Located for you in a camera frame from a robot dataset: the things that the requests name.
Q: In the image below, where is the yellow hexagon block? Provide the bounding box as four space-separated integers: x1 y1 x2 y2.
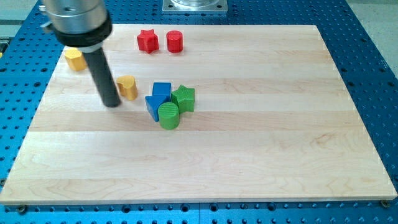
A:
65 48 87 71

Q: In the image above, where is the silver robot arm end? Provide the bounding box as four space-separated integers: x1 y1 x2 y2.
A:
39 0 112 53

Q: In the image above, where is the green star block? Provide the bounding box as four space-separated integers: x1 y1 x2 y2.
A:
171 85 195 114

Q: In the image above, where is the red star block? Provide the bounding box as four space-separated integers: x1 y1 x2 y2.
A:
137 29 159 54

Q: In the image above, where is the light wooden board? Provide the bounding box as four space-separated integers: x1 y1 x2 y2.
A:
1 25 397 205

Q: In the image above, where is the green cylinder block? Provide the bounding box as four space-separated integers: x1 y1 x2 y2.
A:
158 102 180 130

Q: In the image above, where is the blue cube block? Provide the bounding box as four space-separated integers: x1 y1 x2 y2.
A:
152 82 172 99

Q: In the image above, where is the blue triangle block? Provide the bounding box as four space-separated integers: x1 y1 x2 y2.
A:
145 95 170 122

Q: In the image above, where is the yellow heart block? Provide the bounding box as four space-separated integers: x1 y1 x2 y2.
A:
116 75 138 101

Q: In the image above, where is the red cylinder block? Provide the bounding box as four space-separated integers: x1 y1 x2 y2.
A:
166 30 183 53

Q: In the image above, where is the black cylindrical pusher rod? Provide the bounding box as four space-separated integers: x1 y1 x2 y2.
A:
83 47 121 108

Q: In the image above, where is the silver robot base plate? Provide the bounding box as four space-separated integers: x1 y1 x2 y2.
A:
162 0 228 12

